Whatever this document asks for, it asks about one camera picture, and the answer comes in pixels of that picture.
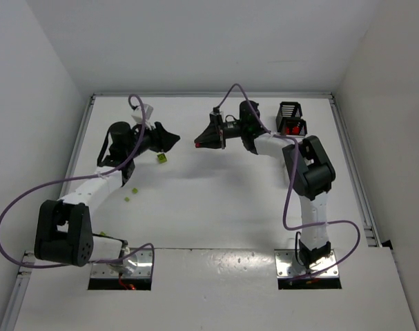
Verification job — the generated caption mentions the black mesh container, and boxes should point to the black mesh container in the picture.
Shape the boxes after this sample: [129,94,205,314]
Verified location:
[275,101,302,130]
[279,117,307,137]

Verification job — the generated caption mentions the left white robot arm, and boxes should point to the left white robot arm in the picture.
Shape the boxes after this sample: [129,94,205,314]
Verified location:
[34,104,180,267]

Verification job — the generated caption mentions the purple cable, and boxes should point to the purple cable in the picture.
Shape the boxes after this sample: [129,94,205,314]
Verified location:
[0,94,155,268]
[217,83,362,281]

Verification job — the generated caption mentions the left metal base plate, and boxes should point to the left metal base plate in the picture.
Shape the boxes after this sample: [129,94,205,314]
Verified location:
[90,249,153,279]

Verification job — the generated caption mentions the red lego brick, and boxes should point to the red lego brick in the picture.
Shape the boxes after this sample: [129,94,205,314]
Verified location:
[285,126,300,136]

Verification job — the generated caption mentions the far black mesh container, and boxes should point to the far black mesh container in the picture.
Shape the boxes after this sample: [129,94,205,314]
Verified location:
[275,101,302,130]

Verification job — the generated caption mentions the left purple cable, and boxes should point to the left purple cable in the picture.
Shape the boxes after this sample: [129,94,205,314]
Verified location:
[0,94,155,268]

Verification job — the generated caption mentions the metal base plate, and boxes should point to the metal base plate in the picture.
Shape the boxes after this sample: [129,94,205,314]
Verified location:
[275,250,340,279]
[90,249,153,279]

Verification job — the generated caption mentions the yellow-green lego cube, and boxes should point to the yellow-green lego cube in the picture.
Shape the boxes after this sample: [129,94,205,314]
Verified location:
[157,153,168,164]

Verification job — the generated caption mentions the aluminium frame rail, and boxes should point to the aluminium frame rail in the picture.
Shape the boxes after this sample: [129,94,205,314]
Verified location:
[0,95,95,330]
[329,94,382,248]

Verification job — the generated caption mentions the left aluminium frame rail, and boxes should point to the left aluminium frame rail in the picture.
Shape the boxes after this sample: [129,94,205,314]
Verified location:
[0,95,95,330]

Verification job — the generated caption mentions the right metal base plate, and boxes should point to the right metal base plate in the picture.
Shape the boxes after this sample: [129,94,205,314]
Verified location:
[275,250,340,279]

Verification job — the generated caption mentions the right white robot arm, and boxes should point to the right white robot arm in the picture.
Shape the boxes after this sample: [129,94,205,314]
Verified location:
[194,101,336,268]

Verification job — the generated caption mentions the right aluminium frame rail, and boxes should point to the right aluminium frame rail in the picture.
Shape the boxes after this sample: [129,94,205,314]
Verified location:
[329,94,382,248]

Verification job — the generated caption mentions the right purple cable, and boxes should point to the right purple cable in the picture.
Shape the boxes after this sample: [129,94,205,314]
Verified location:
[217,83,362,281]

